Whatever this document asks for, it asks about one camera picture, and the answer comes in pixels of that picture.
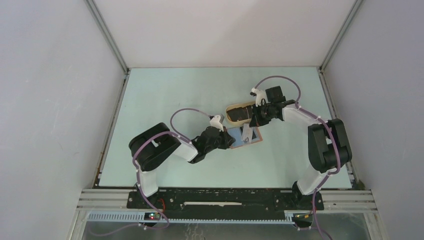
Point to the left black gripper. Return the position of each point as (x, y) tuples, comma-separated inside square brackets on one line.
[(228, 139)]

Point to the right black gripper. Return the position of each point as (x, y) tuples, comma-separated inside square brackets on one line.
[(256, 120)]

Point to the orange leather card holder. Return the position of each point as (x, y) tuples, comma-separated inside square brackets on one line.
[(243, 136)]

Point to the beige oval tray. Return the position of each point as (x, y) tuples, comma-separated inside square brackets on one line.
[(240, 113)]

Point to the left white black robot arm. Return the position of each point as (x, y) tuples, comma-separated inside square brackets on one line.
[(153, 147)]

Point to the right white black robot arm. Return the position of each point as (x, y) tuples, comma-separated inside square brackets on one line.
[(328, 146)]

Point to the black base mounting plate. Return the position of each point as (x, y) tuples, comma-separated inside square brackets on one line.
[(258, 203)]

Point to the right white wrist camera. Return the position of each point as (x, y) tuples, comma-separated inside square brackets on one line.
[(260, 97)]

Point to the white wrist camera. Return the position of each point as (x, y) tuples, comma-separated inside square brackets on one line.
[(216, 121), (260, 97)]

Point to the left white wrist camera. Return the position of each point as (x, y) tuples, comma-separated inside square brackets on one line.
[(216, 121)]

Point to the white slotted cable duct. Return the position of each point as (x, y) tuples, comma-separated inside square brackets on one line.
[(141, 217)]

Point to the aluminium frame rail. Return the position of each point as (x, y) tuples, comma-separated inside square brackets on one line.
[(334, 201)]

